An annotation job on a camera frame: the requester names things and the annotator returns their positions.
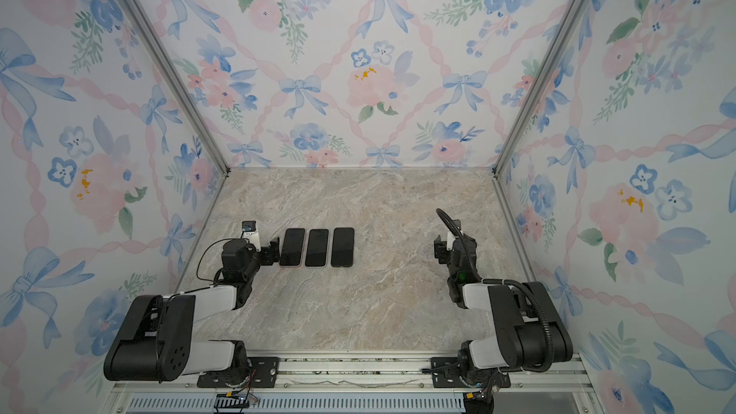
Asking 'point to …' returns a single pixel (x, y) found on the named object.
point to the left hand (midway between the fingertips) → (265, 236)
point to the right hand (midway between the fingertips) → (452, 233)
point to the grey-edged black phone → (342, 249)
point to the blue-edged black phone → (316, 249)
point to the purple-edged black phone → (292, 246)
